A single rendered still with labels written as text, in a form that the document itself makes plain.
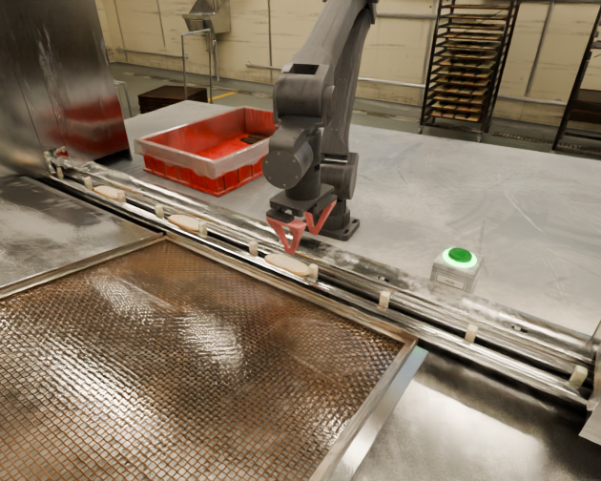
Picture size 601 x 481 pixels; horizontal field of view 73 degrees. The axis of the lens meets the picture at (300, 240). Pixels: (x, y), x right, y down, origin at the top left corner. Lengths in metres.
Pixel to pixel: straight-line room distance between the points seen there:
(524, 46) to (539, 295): 4.24
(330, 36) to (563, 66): 4.35
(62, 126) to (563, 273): 1.25
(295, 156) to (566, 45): 4.50
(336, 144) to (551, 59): 4.21
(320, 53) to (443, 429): 0.54
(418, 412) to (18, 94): 1.11
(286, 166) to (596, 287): 0.64
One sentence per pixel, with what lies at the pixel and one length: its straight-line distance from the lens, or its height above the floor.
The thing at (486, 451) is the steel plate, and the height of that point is 0.82.
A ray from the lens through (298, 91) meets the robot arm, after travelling 0.59.
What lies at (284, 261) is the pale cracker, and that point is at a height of 0.86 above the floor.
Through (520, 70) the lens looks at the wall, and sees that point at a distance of 5.00.
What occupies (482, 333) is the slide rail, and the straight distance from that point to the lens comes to 0.69.
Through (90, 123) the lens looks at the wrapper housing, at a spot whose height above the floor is 0.97.
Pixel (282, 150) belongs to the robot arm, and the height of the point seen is 1.12.
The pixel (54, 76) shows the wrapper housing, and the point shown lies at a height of 1.10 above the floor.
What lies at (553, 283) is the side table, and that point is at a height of 0.82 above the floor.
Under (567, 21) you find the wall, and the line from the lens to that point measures 4.93.
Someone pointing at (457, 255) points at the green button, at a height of 0.91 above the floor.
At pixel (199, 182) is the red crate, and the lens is 1.14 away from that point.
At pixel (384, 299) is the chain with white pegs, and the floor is 0.86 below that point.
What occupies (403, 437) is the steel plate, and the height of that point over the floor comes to 0.82.
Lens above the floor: 1.30
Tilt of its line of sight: 32 degrees down
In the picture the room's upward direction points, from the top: straight up
